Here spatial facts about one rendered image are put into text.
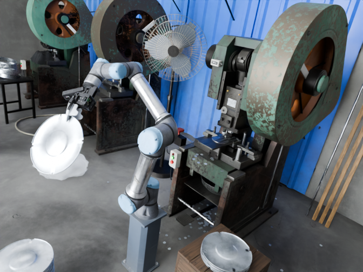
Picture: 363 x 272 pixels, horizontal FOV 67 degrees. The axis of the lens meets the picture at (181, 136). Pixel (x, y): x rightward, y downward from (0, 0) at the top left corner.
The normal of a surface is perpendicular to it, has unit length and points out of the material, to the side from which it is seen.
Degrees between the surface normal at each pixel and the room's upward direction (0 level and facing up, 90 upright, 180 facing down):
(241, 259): 0
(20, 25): 90
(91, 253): 0
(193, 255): 0
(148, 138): 82
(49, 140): 54
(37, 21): 90
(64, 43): 90
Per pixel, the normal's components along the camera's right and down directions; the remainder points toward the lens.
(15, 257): 0.14, -0.91
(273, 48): -0.61, -0.18
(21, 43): 0.69, 0.37
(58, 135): -0.30, -0.29
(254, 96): -0.73, 0.39
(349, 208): -0.72, 0.18
